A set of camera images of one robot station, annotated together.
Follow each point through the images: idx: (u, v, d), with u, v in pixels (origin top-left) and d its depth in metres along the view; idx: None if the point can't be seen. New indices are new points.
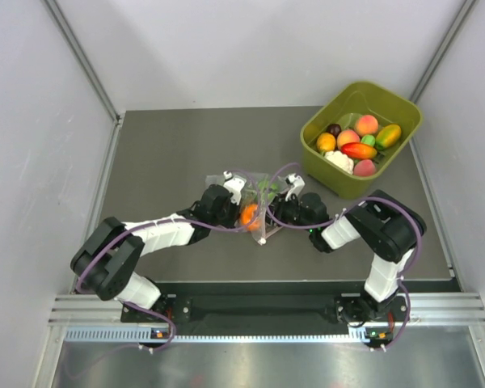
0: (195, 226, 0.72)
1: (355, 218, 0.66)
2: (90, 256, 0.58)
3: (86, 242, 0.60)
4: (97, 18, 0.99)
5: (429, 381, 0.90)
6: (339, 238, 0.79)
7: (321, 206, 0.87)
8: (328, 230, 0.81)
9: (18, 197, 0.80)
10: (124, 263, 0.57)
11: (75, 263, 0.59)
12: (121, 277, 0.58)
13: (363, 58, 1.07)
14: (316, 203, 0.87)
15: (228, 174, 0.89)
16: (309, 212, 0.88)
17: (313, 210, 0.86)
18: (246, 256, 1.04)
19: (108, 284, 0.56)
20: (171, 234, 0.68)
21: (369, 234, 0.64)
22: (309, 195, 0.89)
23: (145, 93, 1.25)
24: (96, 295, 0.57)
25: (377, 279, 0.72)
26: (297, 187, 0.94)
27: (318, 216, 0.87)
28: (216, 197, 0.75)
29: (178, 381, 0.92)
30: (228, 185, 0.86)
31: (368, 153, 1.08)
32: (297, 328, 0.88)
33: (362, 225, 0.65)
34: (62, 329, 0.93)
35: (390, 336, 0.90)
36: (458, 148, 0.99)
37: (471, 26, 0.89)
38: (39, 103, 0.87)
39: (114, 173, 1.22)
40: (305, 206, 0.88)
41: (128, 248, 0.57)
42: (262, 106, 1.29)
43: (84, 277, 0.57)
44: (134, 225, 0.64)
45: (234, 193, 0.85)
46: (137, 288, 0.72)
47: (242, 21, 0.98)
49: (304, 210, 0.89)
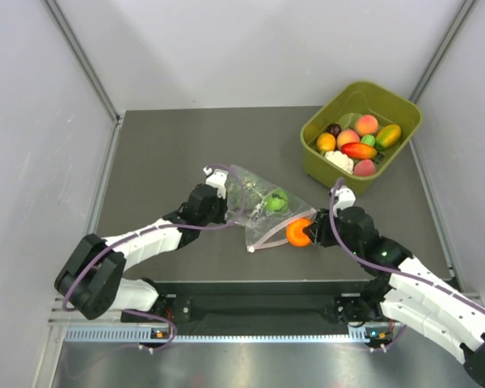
0: (183, 229, 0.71)
1: None
2: (73, 276, 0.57)
3: (68, 263, 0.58)
4: (97, 18, 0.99)
5: (430, 381, 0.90)
6: (409, 291, 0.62)
7: (368, 220, 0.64)
8: (405, 281, 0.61)
9: (18, 197, 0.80)
10: (107, 282, 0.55)
11: (60, 282, 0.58)
12: (107, 294, 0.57)
13: (364, 58, 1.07)
14: (360, 217, 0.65)
15: (208, 170, 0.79)
16: (352, 228, 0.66)
17: (356, 225, 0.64)
18: (246, 257, 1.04)
19: (94, 302, 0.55)
20: (158, 242, 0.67)
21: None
22: (350, 208, 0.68)
23: (145, 93, 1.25)
24: (83, 314, 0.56)
25: (412, 323, 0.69)
26: (345, 201, 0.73)
27: (369, 233, 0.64)
28: (202, 199, 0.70)
29: (178, 381, 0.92)
30: (211, 181, 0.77)
31: (368, 153, 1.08)
32: (297, 328, 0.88)
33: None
34: (62, 329, 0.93)
35: (390, 336, 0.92)
36: (458, 148, 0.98)
37: (471, 26, 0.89)
38: (39, 103, 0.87)
39: (114, 173, 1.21)
40: (347, 222, 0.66)
41: (109, 267, 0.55)
42: (262, 106, 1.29)
43: (69, 297, 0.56)
44: (115, 240, 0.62)
45: (218, 187, 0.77)
46: (130, 296, 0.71)
47: (242, 22, 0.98)
49: (349, 230, 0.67)
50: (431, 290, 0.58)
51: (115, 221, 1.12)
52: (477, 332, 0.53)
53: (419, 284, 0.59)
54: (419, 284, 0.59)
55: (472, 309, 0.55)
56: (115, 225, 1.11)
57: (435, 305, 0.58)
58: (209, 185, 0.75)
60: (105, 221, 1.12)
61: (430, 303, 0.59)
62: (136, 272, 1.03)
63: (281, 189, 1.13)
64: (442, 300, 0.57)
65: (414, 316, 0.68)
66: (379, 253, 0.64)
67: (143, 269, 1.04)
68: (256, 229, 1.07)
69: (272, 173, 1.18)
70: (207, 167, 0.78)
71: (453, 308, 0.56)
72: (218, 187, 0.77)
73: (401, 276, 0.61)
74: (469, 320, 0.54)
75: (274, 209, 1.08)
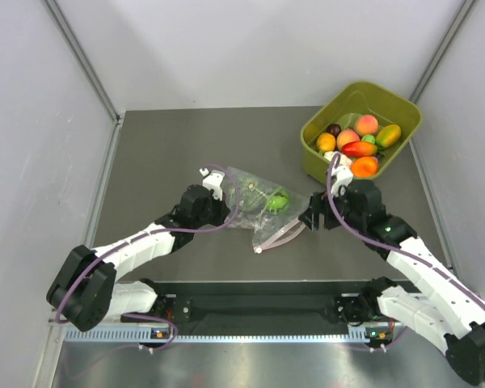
0: (175, 234, 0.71)
1: (471, 336, 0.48)
2: (65, 288, 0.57)
3: (58, 276, 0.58)
4: (97, 18, 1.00)
5: (430, 382, 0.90)
6: (406, 271, 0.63)
7: (377, 193, 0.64)
8: (404, 261, 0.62)
9: (18, 196, 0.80)
10: (99, 294, 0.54)
11: (51, 295, 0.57)
12: (100, 305, 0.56)
13: (363, 58, 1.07)
14: (369, 187, 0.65)
15: (204, 170, 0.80)
16: (359, 200, 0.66)
17: (363, 196, 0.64)
18: (245, 251, 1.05)
19: (86, 314, 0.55)
20: (149, 248, 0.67)
21: (469, 356, 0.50)
22: (363, 180, 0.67)
23: (145, 92, 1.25)
24: (76, 326, 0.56)
25: (403, 318, 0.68)
26: (343, 178, 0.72)
27: (373, 204, 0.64)
28: (194, 200, 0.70)
29: (178, 381, 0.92)
30: (207, 182, 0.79)
31: (368, 149, 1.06)
32: (297, 328, 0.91)
33: (473, 351, 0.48)
34: (62, 329, 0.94)
35: (390, 336, 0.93)
36: (458, 148, 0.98)
37: (471, 27, 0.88)
38: (39, 103, 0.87)
39: (114, 173, 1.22)
40: (355, 191, 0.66)
41: (99, 280, 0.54)
42: (262, 105, 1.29)
43: (61, 310, 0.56)
44: (105, 250, 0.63)
45: (213, 189, 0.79)
46: (127, 301, 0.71)
47: (242, 23, 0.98)
49: (356, 201, 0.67)
50: (430, 272, 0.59)
51: (115, 221, 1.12)
52: (466, 319, 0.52)
53: (418, 264, 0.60)
54: (417, 263, 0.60)
55: (466, 298, 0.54)
56: (115, 225, 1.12)
57: (429, 288, 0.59)
58: (205, 187, 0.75)
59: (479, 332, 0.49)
60: (105, 221, 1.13)
61: (425, 284, 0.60)
62: (136, 272, 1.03)
63: (283, 188, 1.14)
64: (439, 282, 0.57)
65: (405, 307, 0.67)
66: (382, 227, 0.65)
67: (142, 269, 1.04)
68: (263, 230, 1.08)
69: (272, 173, 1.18)
70: (202, 167, 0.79)
71: (447, 293, 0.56)
72: (214, 189, 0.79)
73: (401, 255, 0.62)
74: (461, 308, 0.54)
75: (277, 209, 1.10)
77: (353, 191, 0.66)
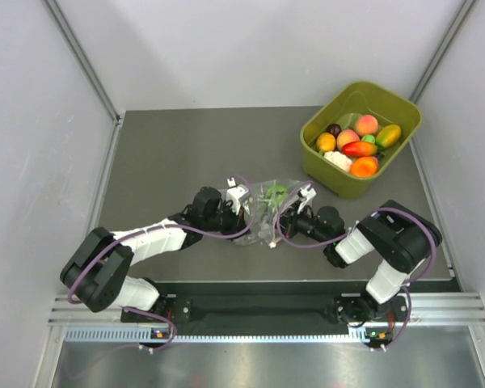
0: (187, 231, 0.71)
1: (364, 224, 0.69)
2: (80, 268, 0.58)
3: (75, 254, 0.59)
4: (97, 18, 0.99)
5: (430, 381, 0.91)
6: (352, 251, 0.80)
7: (339, 222, 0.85)
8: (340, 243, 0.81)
9: (18, 197, 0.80)
10: (114, 276, 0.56)
11: (65, 275, 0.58)
12: (112, 288, 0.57)
13: (363, 58, 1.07)
14: (334, 218, 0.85)
15: (231, 181, 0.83)
16: (326, 225, 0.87)
17: (331, 225, 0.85)
18: (244, 251, 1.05)
19: (99, 296, 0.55)
20: (162, 240, 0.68)
21: (378, 240, 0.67)
22: (326, 209, 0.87)
23: (145, 93, 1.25)
24: (87, 306, 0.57)
25: (385, 286, 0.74)
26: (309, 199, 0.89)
27: (336, 230, 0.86)
28: (207, 200, 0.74)
29: (178, 381, 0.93)
30: (230, 192, 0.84)
31: (368, 149, 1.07)
32: (297, 328, 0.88)
33: (370, 232, 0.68)
34: (62, 329, 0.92)
35: (390, 336, 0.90)
36: (458, 148, 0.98)
37: (471, 27, 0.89)
38: (39, 104, 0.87)
39: (114, 172, 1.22)
40: (322, 221, 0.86)
41: (117, 259, 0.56)
42: (262, 105, 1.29)
43: (74, 289, 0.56)
44: (123, 235, 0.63)
45: (234, 200, 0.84)
46: (132, 293, 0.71)
47: (242, 23, 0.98)
49: (321, 225, 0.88)
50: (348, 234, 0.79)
51: (116, 221, 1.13)
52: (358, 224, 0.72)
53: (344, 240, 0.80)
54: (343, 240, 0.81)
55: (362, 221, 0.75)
56: (116, 225, 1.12)
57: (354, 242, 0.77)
58: (217, 190, 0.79)
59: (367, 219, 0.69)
60: (106, 221, 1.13)
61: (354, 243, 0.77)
62: (136, 272, 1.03)
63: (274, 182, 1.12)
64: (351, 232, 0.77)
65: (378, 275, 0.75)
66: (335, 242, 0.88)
67: (143, 268, 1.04)
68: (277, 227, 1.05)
69: (273, 173, 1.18)
70: (230, 179, 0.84)
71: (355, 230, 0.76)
72: (233, 200, 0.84)
73: (339, 245, 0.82)
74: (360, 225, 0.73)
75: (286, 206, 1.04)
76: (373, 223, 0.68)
77: (322, 221, 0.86)
